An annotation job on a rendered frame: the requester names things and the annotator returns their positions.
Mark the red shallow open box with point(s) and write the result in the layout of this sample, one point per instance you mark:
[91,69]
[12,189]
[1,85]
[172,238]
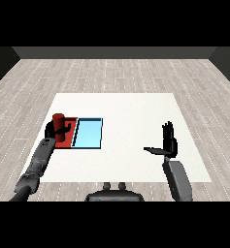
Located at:
[69,135]

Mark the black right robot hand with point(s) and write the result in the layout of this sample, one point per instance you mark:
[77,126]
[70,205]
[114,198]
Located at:
[169,143]

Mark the red can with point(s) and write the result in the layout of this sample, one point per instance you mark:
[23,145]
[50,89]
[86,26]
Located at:
[59,124]

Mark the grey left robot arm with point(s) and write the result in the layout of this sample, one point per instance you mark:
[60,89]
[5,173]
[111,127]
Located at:
[39,161]

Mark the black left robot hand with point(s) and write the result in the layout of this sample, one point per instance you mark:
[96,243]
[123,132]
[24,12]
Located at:
[50,128]

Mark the light blue shallow open box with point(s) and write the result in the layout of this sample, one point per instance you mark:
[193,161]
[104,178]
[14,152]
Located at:
[88,133]

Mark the dark grey robot body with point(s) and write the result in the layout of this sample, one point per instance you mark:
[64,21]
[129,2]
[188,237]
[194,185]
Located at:
[114,194]

